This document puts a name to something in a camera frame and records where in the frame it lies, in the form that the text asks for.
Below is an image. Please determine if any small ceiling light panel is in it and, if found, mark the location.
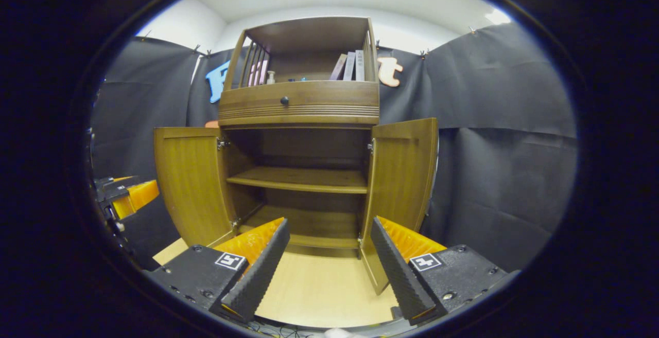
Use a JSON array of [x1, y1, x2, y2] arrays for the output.
[[484, 8, 512, 25]]

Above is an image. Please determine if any wooden cabinet drawer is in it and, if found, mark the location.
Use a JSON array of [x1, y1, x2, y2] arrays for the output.
[[218, 81, 380, 126]]

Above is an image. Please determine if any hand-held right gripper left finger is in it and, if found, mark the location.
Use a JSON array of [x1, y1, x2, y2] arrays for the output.
[[149, 218, 290, 323]]

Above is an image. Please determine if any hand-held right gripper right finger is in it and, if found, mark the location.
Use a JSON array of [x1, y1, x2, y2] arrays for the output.
[[371, 216, 510, 327]]

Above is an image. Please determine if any black backdrop cloth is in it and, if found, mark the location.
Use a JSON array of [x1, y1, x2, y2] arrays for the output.
[[90, 22, 578, 273]]

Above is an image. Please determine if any wooden inner cabinet shelf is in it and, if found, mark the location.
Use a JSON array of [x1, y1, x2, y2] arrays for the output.
[[227, 167, 369, 194]]

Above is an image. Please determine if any wooden double-door shoe cabinet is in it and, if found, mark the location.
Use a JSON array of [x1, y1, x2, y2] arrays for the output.
[[217, 16, 381, 259]]

